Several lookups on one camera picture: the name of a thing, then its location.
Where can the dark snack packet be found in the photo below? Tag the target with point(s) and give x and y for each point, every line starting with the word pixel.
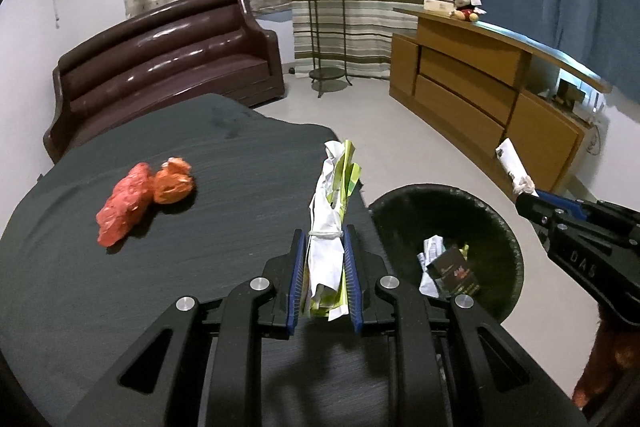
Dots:
pixel 455 274

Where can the red plastic bag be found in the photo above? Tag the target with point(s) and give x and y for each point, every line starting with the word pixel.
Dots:
pixel 125 207

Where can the brown leather sofa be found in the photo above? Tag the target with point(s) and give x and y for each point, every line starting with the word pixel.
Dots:
pixel 165 52

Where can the white paper wrapper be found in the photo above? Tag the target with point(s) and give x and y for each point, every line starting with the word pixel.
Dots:
pixel 431 257

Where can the yellow-green wrapper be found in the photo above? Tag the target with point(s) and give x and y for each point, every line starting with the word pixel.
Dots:
pixel 347 177

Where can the orange plastic bag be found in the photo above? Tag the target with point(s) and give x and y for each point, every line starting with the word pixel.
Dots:
pixel 172 182

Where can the dark grey table cloth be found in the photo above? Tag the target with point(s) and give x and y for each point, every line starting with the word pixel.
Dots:
pixel 175 257

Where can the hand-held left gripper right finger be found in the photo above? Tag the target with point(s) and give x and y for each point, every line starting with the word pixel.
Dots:
pixel 352 282

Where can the black metal plant stand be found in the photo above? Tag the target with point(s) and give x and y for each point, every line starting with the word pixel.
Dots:
pixel 327 77

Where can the mouse plush toy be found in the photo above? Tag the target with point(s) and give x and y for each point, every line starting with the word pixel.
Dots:
pixel 465 4

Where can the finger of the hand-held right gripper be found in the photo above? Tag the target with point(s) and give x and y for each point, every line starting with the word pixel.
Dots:
pixel 535 212
pixel 565 204

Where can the small white box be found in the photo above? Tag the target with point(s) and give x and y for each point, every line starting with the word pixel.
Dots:
pixel 439 5

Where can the white green wrapper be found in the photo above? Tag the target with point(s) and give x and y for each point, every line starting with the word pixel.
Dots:
pixel 322 227

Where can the long white wrapper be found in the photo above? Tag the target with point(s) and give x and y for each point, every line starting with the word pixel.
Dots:
pixel 512 162

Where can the black trash bin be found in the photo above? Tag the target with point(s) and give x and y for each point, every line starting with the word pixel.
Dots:
pixel 400 217

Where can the wooden cabinet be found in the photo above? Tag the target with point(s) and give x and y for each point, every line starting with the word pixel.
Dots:
pixel 465 87

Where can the person's right forearm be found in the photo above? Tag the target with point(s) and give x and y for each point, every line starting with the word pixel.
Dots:
pixel 610 367

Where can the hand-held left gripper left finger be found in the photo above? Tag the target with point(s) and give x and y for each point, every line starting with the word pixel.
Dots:
pixel 295 282

